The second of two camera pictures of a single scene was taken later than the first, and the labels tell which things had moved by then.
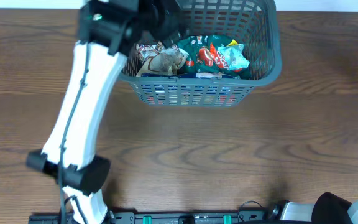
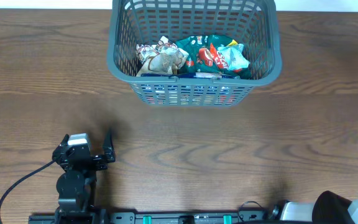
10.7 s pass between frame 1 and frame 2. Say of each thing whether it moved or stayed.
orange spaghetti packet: stayed
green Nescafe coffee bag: stayed
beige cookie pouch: stayed
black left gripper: moved
